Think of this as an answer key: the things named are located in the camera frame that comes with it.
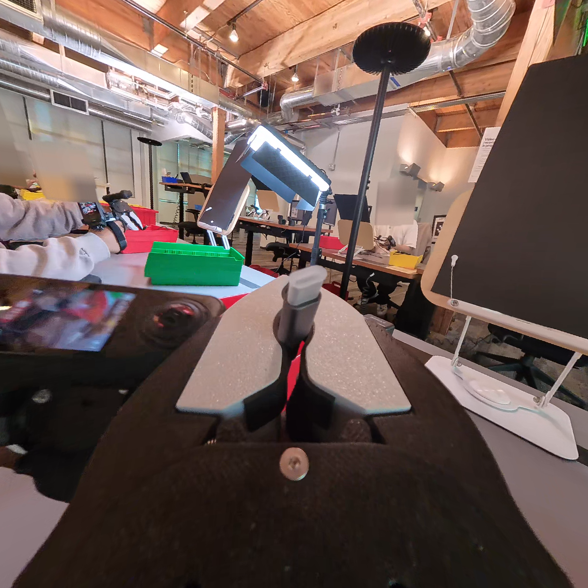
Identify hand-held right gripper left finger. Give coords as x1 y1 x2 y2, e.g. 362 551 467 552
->
176 275 290 432

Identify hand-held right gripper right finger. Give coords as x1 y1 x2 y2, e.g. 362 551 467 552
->
287 285 412 440

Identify green plastic bin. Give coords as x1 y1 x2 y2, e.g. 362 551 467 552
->
144 241 245 287

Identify wooden desk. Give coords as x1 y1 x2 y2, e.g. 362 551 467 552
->
236 216 332 236
289 243 425 278

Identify black office chair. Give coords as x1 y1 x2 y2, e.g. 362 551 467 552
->
266 242 300 276
473 324 588 409

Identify black light stand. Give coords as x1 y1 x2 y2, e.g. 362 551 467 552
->
310 190 334 267

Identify smartphone with white case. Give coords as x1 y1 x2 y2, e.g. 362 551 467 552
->
198 138 251 234

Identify white tablet stand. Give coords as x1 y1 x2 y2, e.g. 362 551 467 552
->
424 255 579 460

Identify led light panel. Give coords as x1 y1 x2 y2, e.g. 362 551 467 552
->
240 124 332 207

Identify black disc floor lamp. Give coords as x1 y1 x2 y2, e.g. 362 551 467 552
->
137 136 163 209
339 22 432 299

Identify tablet with wooden frame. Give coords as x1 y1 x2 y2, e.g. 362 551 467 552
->
420 55 588 356
337 220 375 252

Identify white wall sign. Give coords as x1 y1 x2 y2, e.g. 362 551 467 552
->
469 126 502 183

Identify silver air duct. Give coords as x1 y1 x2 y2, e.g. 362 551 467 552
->
279 0 516 121
0 0 260 136

